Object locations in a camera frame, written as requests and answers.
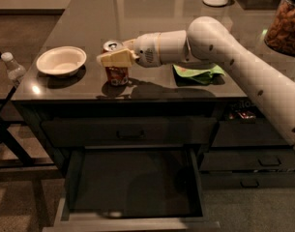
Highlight white paper bowl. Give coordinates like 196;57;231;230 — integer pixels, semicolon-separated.
36;46;87;77

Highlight glass jar of nuts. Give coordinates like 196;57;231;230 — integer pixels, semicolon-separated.
264;0;295;55

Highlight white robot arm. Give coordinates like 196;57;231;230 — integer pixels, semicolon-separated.
97;16;295;150

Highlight grey top right drawer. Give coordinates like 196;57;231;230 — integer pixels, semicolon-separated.
212;118;287;147

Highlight grey top left drawer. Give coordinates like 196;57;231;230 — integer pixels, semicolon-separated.
42;116;217;148

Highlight dark snack bags in drawer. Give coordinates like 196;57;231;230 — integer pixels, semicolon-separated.
224;100;257;120

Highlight black side table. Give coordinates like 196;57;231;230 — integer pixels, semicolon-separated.
0;51;53;168

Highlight red coke can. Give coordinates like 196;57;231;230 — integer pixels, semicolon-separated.
103;40;129;86

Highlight dark grey counter cabinet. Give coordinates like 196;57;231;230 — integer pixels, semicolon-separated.
14;0;295;174

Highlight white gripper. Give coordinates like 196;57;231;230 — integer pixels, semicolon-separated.
97;33;161;68

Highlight grey bottom right drawer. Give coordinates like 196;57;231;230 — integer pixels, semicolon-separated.
200;173;295;189

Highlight green chip bag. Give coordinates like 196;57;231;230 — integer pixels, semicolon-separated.
173;65;224;85

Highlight open grey middle drawer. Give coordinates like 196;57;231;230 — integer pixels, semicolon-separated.
43;147;221;232

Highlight clear plastic water bottle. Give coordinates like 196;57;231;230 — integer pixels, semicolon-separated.
1;52;26;88

